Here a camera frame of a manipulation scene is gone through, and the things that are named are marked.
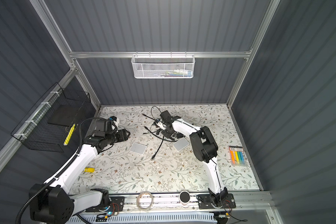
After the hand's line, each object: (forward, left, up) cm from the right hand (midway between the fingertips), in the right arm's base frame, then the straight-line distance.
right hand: (169, 132), depth 101 cm
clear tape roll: (-43, +9, -1) cm, 44 cm away
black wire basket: (-15, +61, +27) cm, 69 cm away
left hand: (-11, +26, +15) cm, 32 cm away
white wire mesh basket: (+59, +6, +19) cm, 62 cm away
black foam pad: (-8, +54, +29) cm, 62 cm away
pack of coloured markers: (-18, -44, -2) cm, 48 cm away
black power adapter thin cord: (+1, +13, -1) cm, 13 cm away
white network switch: (-13, +21, -1) cm, 25 cm away
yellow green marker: (-19, +49, +27) cm, 59 cm away
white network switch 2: (-9, -8, -1) cm, 12 cm away
